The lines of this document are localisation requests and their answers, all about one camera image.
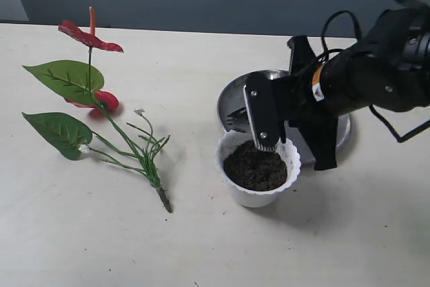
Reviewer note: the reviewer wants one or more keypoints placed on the small steel spoon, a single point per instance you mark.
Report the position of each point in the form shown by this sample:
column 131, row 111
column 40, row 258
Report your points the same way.
column 285, row 130

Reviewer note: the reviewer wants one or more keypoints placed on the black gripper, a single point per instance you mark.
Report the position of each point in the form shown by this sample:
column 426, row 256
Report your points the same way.
column 319, row 89

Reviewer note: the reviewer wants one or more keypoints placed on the artificial red anthurium plant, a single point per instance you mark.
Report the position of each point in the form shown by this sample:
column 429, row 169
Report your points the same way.
column 81, row 84

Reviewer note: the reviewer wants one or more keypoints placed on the round steel plate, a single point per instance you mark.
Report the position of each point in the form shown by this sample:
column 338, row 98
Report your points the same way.
column 231, row 99

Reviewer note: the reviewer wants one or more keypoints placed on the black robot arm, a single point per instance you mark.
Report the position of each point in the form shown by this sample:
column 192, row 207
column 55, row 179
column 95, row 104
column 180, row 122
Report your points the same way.
column 387, row 68

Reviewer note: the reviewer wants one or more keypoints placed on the dark potting soil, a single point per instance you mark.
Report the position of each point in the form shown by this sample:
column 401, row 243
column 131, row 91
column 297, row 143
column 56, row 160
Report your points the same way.
column 255, row 170

